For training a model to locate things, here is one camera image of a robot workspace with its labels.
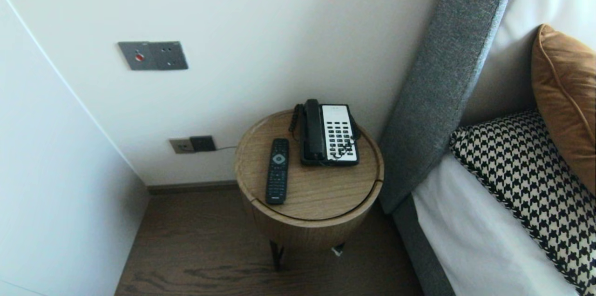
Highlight black tv remote control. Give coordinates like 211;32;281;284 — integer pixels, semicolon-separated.
265;138;290;205

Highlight round wooden side table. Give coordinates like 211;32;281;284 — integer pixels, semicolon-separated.
242;181;384;254

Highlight black telephone handset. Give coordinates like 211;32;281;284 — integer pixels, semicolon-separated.
303;99;326;161

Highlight black and white telephone base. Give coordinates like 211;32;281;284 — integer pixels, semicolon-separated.
299;103;360;167

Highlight round wooden bedside table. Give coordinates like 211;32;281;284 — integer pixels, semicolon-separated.
234;109;385;222

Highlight brown wooden baseboard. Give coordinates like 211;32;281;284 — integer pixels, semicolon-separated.
147;180;239;195

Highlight black metal table legs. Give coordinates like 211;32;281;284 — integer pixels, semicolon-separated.
269;240;346;271

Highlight grey fabric headboard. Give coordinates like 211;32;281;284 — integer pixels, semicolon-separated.
378;0;524;215

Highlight beige pillow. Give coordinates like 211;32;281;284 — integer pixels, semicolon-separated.
459;26;543;127

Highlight black white houndstooth pillow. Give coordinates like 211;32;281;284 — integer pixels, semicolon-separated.
449;109;596;296

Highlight brown velvet cushion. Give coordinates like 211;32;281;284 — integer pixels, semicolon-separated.
531;24;596;196

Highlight black wall plug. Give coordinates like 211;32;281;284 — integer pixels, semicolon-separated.
190;135;217;152

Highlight beige wall socket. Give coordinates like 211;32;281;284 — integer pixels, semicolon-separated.
169;138;195;154

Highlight grey wall switch panel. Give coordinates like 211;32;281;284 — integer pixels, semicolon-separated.
117;41;189;71

